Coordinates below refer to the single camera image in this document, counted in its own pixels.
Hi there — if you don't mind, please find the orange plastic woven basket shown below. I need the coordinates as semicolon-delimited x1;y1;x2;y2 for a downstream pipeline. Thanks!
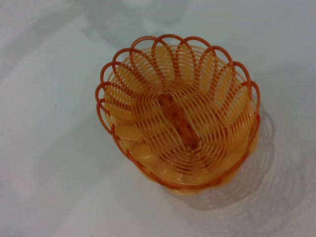
94;34;261;195

